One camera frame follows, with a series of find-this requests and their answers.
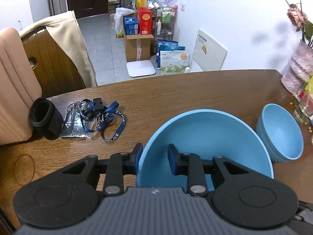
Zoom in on blue bowl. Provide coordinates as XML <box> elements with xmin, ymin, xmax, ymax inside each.
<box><xmin>256</xmin><ymin>103</ymin><xmax>304</xmax><ymax>163</ymax></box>
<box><xmin>136</xmin><ymin>109</ymin><xmax>274</xmax><ymax>188</ymax></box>

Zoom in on silver foil packet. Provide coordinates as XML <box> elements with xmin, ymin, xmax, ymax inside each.
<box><xmin>60</xmin><ymin>101</ymin><xmax>94</xmax><ymax>139</ymax></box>

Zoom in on white bathroom scale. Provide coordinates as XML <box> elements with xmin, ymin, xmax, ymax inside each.
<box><xmin>126</xmin><ymin>60</ymin><xmax>156</xmax><ymax>78</ymax></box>

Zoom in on white green bag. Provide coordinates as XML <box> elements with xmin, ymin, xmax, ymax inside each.
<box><xmin>160</xmin><ymin>50</ymin><xmax>190</xmax><ymax>75</ymax></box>

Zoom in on white panel board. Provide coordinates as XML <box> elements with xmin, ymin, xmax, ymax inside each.
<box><xmin>192</xmin><ymin>29</ymin><xmax>228</xmax><ymax>71</ymax></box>

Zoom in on clear drinking glass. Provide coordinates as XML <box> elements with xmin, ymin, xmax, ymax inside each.
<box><xmin>293</xmin><ymin>90</ymin><xmax>312</xmax><ymax>124</ymax></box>

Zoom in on cardboard box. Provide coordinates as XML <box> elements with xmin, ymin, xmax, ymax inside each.
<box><xmin>124</xmin><ymin>32</ymin><xmax>154</xmax><ymax>62</ymax></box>

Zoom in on wooden chair beige cover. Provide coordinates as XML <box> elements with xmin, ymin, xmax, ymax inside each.
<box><xmin>19</xmin><ymin>11</ymin><xmax>97</xmax><ymax>97</ymax></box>

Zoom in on blue box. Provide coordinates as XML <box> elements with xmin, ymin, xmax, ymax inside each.
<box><xmin>124</xmin><ymin>16</ymin><xmax>139</xmax><ymax>35</ymax></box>

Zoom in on pink vase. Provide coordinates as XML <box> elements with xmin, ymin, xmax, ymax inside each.
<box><xmin>281</xmin><ymin>40</ymin><xmax>312</xmax><ymax>94</ymax></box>

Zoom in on white plastic bag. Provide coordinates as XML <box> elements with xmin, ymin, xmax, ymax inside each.
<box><xmin>113</xmin><ymin>7</ymin><xmax>135</xmax><ymax>35</ymax></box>

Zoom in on red box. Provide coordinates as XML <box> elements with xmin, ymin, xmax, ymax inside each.
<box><xmin>137</xmin><ymin>7</ymin><xmax>152</xmax><ymax>34</ymax></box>

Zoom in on metal storage rack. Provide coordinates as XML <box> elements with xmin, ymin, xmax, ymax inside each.
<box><xmin>152</xmin><ymin>5</ymin><xmax>178</xmax><ymax>41</ymax></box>

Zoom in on dried pink roses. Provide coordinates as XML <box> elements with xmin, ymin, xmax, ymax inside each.
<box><xmin>285</xmin><ymin>0</ymin><xmax>312</xmax><ymax>48</ymax></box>

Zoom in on blue lanyard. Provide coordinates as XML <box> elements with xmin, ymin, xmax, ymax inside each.
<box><xmin>79</xmin><ymin>98</ymin><xmax>127</xmax><ymax>143</ymax></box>

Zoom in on black strap roll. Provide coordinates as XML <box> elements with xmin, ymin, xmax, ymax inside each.
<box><xmin>29</xmin><ymin>97</ymin><xmax>64</xmax><ymax>141</ymax></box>

